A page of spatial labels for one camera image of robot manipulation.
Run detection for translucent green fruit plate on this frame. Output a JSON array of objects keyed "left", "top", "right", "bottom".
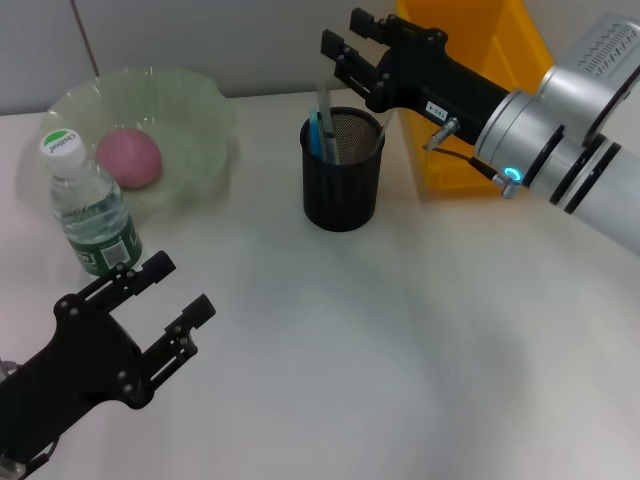
[{"left": 18, "top": 67, "right": 239, "bottom": 216}]

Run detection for blue scissors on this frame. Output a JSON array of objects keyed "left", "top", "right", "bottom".
[{"left": 307, "top": 107, "right": 327, "bottom": 160}]

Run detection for transparent plastic ruler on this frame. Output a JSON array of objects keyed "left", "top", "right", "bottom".
[{"left": 372, "top": 110, "right": 396, "bottom": 151}]

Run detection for black mesh pen cup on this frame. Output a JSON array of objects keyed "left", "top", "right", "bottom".
[{"left": 299, "top": 106, "right": 386, "bottom": 232}]

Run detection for pink peach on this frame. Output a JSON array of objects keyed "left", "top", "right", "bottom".
[{"left": 95, "top": 128, "right": 164, "bottom": 190}]

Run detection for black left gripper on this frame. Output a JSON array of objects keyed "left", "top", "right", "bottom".
[{"left": 0, "top": 250, "right": 217, "bottom": 459}]

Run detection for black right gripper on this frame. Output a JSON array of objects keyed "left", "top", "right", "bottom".
[{"left": 319, "top": 7, "right": 510, "bottom": 147}]

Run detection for silver ballpoint pen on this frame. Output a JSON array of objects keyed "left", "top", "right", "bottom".
[{"left": 315, "top": 83, "right": 344, "bottom": 164}]

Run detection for clear water bottle green label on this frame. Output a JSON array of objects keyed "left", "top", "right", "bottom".
[{"left": 39, "top": 128, "right": 145, "bottom": 279}]

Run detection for yellow plastic storage bin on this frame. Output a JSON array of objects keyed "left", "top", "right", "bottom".
[{"left": 394, "top": 0, "right": 555, "bottom": 192}]

